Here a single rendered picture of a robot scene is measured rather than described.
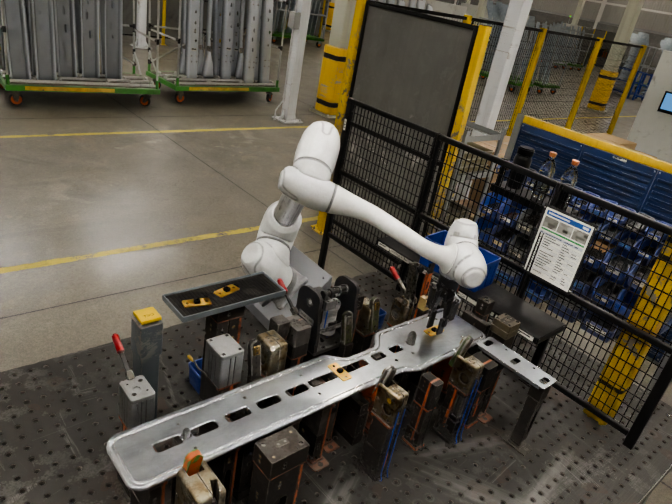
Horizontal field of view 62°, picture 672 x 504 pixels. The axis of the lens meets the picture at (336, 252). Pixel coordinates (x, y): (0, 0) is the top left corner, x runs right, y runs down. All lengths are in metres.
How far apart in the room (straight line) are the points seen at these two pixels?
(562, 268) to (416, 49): 2.32
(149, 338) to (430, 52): 3.04
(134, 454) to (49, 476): 0.44
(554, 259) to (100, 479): 1.80
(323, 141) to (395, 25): 2.63
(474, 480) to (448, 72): 2.78
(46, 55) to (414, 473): 7.18
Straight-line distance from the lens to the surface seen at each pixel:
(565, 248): 2.37
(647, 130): 8.53
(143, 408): 1.59
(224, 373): 1.66
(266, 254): 2.26
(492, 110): 6.24
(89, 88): 8.17
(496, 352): 2.14
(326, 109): 9.53
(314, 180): 1.79
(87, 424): 2.03
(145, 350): 1.72
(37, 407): 2.12
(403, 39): 4.35
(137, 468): 1.49
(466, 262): 1.74
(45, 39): 8.21
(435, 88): 4.11
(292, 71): 8.64
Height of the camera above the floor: 2.11
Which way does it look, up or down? 26 degrees down
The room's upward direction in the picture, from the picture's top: 11 degrees clockwise
